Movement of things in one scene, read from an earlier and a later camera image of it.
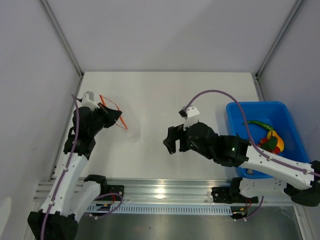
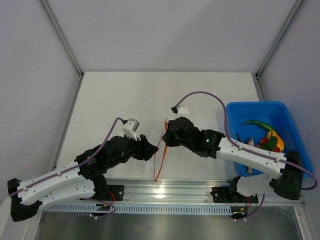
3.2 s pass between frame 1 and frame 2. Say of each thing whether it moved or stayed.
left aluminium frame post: stayed
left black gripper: moved
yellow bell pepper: stayed
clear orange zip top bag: moved
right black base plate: stayed
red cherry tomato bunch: stayed
